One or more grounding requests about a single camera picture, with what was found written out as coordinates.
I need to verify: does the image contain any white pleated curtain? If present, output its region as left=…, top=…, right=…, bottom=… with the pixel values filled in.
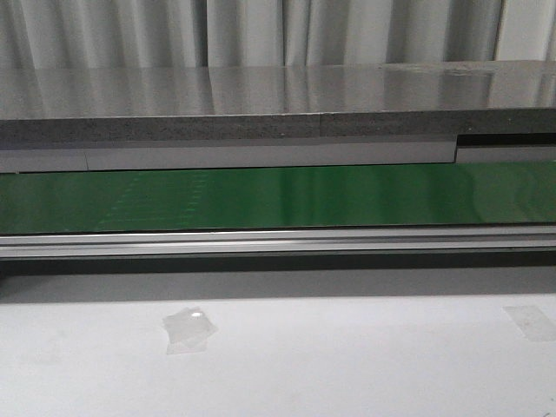
left=1, top=1, right=555, bottom=69

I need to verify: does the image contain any aluminium conveyor rail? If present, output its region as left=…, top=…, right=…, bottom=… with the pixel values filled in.
left=1, top=225, right=555, bottom=260

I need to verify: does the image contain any grey stone counter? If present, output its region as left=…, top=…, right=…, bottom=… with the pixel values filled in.
left=1, top=61, right=555, bottom=149

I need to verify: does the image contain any clear tape patch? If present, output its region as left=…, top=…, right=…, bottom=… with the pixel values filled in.
left=162, top=308, right=218, bottom=355

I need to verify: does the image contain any clear tape strip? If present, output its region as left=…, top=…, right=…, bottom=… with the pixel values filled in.
left=504, top=306, right=555, bottom=342

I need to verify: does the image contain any green conveyor belt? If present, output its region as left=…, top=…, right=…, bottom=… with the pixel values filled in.
left=1, top=162, right=555, bottom=235

